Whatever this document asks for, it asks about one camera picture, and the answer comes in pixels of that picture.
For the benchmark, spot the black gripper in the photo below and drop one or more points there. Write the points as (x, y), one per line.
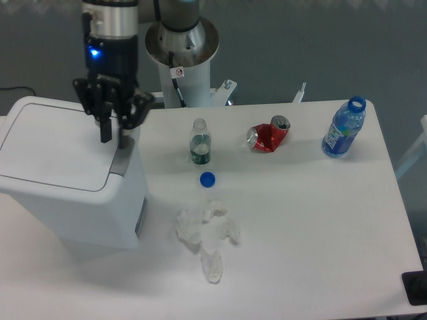
(111, 86)

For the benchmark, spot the white trash can lid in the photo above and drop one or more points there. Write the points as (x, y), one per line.
(55, 143)

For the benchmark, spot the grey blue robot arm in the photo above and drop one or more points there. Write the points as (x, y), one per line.
(119, 19)

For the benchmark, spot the white plastic trash can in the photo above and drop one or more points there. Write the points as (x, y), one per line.
(110, 217)

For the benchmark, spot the blue bottle cap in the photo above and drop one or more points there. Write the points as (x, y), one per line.
(207, 179)

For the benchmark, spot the crushed red soda can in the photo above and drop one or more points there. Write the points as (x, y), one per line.
(267, 137)

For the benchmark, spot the clear green-label bottle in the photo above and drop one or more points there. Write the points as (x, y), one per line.
(200, 142)

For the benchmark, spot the crumpled white tissue paper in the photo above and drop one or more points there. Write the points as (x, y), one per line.
(202, 229)

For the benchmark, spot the blue plastic bottle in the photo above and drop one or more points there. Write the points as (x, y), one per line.
(346, 124)

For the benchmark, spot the black device at edge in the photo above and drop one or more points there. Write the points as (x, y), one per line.
(415, 287)

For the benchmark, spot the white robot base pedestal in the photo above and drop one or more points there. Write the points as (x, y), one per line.
(183, 61)

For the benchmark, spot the white metal mounting bracket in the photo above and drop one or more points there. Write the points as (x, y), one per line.
(224, 92)

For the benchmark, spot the white frame at right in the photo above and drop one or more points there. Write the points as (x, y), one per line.
(414, 153)

